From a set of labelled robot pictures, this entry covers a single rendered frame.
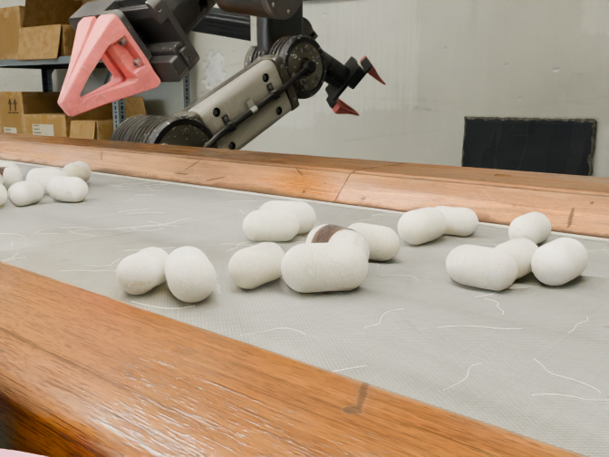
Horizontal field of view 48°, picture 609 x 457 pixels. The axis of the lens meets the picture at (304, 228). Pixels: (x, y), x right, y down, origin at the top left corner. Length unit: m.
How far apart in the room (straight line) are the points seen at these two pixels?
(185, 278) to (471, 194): 0.26
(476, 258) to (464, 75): 2.25
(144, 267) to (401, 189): 0.27
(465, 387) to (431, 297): 0.09
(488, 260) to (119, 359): 0.18
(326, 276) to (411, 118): 2.35
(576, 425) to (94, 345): 0.13
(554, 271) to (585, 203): 0.15
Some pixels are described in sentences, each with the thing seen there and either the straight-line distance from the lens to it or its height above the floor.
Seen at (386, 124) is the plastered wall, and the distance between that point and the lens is 2.68.
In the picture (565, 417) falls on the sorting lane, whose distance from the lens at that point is 0.20.
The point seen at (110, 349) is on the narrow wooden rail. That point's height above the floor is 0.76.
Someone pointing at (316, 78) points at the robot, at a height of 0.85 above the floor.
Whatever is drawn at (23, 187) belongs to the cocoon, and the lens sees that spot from 0.56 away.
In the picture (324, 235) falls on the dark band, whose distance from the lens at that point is 0.33.
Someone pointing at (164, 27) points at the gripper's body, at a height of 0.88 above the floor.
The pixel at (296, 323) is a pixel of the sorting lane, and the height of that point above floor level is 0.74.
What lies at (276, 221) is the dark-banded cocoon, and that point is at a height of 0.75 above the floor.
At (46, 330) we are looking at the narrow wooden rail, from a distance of 0.19.
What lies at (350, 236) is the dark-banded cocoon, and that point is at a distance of 0.32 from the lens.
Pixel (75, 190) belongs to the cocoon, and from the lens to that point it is 0.57.
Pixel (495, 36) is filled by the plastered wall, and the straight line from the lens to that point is 2.51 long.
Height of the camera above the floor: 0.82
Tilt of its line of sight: 11 degrees down
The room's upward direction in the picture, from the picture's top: straight up
